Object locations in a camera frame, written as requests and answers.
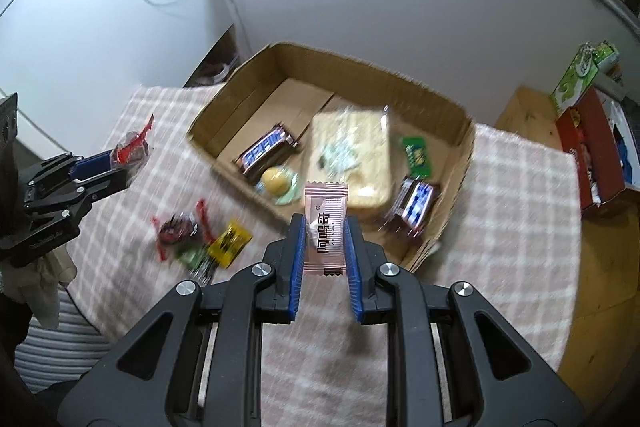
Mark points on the pink snack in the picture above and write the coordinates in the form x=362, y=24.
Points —
x=325, y=214

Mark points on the large cracker pack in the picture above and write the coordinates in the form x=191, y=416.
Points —
x=352, y=146

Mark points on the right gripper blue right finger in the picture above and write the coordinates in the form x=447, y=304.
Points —
x=362, y=259

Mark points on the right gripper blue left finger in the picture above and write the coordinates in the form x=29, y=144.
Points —
x=288, y=260

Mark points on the open cardboard box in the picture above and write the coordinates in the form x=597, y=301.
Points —
x=292, y=115

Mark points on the red dark snack packet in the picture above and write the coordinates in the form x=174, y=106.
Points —
x=183, y=232

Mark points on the green snack packet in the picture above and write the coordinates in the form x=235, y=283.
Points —
x=200, y=265

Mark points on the yellow snack packet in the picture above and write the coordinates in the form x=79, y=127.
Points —
x=228, y=245

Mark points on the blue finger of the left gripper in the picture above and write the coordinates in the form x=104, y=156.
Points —
x=88, y=167

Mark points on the red clear candy wrapper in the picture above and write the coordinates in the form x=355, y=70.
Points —
x=132, y=152

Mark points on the dark chocolate bar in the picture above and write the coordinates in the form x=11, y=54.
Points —
x=257, y=157

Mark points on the yellow round candy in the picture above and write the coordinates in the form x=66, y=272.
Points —
x=280, y=185

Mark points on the small green candy packet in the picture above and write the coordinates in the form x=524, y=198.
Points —
x=418, y=160

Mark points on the pink plaid blanket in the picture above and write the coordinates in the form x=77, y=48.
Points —
x=514, y=234

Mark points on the green paper bag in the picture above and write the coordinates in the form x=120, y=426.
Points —
x=588, y=63

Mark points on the red storage box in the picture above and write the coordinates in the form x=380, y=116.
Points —
x=604, y=161

